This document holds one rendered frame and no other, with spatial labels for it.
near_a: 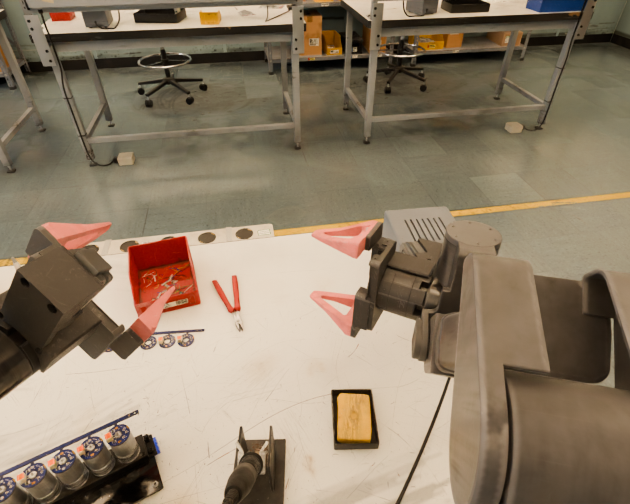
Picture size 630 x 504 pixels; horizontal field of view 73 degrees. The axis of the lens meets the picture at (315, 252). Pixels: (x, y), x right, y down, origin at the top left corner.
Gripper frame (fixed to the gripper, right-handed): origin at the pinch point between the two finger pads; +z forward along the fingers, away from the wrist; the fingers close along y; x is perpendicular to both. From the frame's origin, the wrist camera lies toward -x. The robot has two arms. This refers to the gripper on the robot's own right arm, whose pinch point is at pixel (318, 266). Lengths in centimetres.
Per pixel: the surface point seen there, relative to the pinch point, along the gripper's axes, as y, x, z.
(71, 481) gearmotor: -14.6, 30.4, 14.0
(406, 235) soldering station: -2.5, -18.6, -7.0
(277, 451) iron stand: -16.6, 16.0, -3.0
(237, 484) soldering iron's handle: -2.2, 27.8, -6.7
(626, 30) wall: 4, -582, -92
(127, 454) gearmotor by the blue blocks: -14.1, 25.6, 10.8
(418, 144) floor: -55, -240, 41
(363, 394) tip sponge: -14.3, 5.0, -9.7
